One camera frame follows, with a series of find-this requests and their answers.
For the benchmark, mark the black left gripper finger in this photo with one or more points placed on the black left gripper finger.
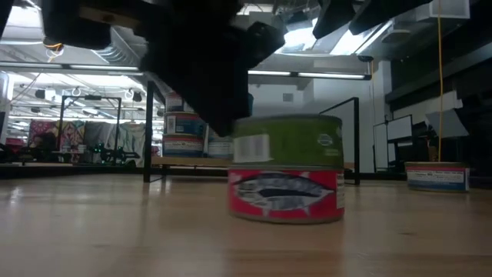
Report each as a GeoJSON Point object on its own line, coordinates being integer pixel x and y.
{"type": "Point", "coordinates": [230, 115]}

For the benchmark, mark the green labelled tuna can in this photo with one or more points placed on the green labelled tuna can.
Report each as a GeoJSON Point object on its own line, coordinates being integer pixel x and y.
{"type": "Point", "coordinates": [292, 146]}

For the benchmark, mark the red albacore tuna can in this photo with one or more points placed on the red albacore tuna can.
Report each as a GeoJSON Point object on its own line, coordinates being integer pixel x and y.
{"type": "Point", "coordinates": [284, 192]}

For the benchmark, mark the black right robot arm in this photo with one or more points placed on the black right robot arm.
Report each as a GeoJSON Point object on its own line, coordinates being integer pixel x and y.
{"type": "Point", "coordinates": [365, 15]}

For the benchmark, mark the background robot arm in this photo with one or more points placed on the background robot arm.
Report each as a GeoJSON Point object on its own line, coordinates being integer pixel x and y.
{"type": "Point", "coordinates": [115, 155]}

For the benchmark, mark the bright ceiling light panel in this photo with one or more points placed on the bright ceiling light panel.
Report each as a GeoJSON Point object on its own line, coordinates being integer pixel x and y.
{"type": "Point", "coordinates": [303, 38]}

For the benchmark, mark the grey hanging cloth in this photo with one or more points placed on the grey hanging cloth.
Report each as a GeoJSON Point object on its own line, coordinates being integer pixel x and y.
{"type": "Point", "coordinates": [130, 134]}

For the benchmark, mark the long ceiling light bar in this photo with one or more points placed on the long ceiling light bar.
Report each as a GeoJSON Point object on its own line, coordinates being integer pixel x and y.
{"type": "Point", "coordinates": [77, 67]}

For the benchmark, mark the slanted ceiling light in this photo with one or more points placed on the slanted ceiling light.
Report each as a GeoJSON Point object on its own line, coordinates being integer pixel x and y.
{"type": "Point", "coordinates": [361, 42]}

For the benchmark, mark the colourful patterned cloth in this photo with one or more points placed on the colourful patterned cloth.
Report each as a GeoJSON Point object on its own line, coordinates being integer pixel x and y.
{"type": "Point", "coordinates": [73, 132]}

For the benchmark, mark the tall white board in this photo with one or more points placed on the tall white board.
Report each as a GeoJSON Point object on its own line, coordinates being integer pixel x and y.
{"type": "Point", "coordinates": [380, 146]}

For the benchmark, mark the wide white board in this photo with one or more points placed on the wide white board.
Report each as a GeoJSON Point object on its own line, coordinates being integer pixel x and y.
{"type": "Point", "coordinates": [399, 127]}

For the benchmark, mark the person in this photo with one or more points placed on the person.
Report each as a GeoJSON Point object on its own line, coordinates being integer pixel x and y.
{"type": "Point", "coordinates": [47, 141]}

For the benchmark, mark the white standing panel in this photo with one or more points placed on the white standing panel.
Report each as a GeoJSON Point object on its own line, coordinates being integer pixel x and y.
{"type": "Point", "coordinates": [4, 107]}

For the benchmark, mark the grey angled panel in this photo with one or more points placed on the grey angled panel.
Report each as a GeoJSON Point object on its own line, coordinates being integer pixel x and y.
{"type": "Point", "coordinates": [447, 125]}

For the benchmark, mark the white ceiling box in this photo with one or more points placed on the white ceiling box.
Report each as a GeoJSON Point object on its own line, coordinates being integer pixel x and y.
{"type": "Point", "coordinates": [449, 8]}

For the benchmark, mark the grey wall vent grille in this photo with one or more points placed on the grey wall vent grille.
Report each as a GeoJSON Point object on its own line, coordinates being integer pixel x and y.
{"type": "Point", "coordinates": [288, 97]}

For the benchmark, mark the wooden shelf with black frame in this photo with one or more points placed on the wooden shelf with black frame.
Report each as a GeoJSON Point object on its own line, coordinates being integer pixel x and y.
{"type": "Point", "coordinates": [148, 131]}

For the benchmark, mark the wide ribbed ventilation duct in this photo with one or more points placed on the wide ribbed ventilation duct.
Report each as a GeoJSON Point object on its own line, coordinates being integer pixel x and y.
{"type": "Point", "coordinates": [119, 54]}

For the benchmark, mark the black security camera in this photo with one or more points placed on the black security camera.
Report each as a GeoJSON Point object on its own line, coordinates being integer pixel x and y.
{"type": "Point", "coordinates": [365, 59]}

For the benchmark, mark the black background frame stand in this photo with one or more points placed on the black background frame stand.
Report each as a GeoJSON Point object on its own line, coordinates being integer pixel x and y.
{"type": "Point", "coordinates": [61, 127]}

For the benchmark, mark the black metal rig frame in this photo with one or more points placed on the black metal rig frame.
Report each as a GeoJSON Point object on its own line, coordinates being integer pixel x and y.
{"type": "Point", "coordinates": [77, 171]}

